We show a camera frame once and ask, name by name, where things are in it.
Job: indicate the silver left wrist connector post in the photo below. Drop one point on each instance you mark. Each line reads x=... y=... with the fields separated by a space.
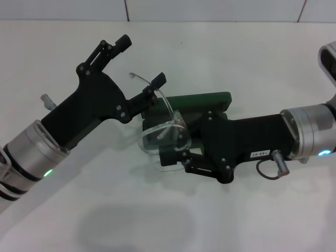
x=47 y=102

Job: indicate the green glasses case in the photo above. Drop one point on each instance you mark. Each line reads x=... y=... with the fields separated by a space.
x=199 y=101

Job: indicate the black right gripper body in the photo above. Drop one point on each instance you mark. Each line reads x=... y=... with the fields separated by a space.
x=236 y=141

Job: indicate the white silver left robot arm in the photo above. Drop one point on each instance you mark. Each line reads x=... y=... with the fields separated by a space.
x=31 y=152

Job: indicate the silver wrist connector post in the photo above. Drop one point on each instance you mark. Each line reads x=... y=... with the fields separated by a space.
x=47 y=102
x=281 y=162

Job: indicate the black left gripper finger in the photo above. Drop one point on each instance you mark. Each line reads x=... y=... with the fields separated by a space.
x=123 y=42
x=141 y=102

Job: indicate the silver right wrist connector post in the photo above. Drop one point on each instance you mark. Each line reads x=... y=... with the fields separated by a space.
x=281 y=162

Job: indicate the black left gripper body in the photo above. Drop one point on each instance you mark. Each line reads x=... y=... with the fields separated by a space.
x=94 y=99

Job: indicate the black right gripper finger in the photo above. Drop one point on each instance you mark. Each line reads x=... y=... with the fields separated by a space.
x=195 y=126
x=170 y=158

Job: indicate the clear white glasses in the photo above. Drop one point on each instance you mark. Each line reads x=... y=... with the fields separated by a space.
x=152 y=141

